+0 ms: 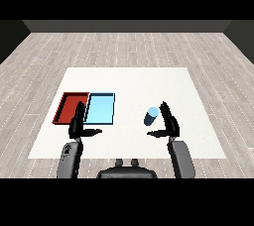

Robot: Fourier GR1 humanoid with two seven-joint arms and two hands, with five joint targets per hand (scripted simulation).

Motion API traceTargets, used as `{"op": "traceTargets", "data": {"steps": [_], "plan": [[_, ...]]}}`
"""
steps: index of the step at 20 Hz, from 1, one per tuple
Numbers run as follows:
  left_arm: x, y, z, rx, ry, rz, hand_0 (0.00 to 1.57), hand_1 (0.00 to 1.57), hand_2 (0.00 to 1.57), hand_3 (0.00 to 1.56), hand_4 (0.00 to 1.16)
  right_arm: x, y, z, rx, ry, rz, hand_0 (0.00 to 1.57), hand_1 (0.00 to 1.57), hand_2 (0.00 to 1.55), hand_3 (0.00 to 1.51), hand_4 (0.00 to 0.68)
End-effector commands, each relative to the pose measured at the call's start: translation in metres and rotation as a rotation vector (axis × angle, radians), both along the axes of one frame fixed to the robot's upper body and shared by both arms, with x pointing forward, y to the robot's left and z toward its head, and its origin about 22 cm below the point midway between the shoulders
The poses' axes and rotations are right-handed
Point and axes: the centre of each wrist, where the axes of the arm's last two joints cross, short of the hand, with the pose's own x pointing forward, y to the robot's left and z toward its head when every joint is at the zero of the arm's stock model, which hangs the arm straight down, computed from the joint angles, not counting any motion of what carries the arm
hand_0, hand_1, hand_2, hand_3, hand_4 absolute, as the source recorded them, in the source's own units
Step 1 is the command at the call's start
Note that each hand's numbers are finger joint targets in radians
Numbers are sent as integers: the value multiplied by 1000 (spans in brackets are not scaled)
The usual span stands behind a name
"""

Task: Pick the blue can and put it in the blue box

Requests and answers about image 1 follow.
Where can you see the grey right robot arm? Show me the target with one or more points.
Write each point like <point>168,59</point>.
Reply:
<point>181,159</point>

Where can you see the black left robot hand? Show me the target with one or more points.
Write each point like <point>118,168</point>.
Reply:
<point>76,127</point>

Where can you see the small blue can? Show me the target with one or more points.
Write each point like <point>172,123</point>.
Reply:
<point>151,116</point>

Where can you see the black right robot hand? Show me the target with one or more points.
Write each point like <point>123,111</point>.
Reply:
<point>171,125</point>

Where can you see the dark grey robot body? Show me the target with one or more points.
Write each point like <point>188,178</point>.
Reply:
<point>127,171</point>

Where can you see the light blue shallow open box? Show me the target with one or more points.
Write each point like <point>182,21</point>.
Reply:
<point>100,108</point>

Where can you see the red shallow open box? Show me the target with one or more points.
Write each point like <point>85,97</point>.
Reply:
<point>70,107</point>

